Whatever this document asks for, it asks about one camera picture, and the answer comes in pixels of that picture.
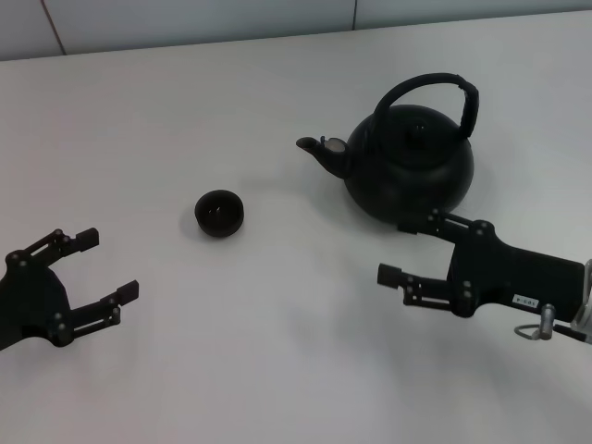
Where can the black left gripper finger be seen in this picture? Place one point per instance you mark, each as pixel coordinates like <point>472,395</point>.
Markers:
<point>127,291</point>
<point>85,238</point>

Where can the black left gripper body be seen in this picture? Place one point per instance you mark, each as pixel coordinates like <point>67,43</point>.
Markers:
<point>32,305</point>

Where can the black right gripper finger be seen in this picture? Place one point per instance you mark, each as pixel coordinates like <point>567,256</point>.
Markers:
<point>425,291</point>
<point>444,226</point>

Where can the dark brown teacup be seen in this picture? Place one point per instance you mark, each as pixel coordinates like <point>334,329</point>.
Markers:
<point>219,217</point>

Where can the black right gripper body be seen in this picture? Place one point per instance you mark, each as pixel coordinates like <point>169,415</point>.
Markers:
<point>509,275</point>

